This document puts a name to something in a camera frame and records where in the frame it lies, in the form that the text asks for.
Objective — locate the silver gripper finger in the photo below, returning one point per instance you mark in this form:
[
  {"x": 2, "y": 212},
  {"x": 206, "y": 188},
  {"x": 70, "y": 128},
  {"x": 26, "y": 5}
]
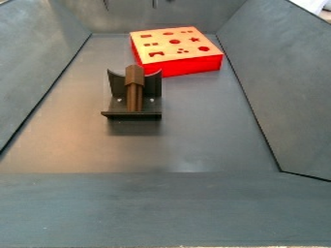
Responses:
[
  {"x": 106, "y": 4},
  {"x": 154, "y": 3}
]

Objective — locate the brown three prong object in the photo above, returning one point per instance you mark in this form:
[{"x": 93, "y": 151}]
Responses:
[{"x": 136, "y": 84}]

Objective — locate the red block with shaped holes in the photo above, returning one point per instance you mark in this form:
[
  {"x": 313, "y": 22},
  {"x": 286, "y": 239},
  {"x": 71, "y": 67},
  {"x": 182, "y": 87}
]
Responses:
[{"x": 178, "y": 51}]

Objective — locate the black curved fixture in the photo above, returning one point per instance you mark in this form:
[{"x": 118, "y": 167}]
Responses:
[{"x": 152, "y": 110}]

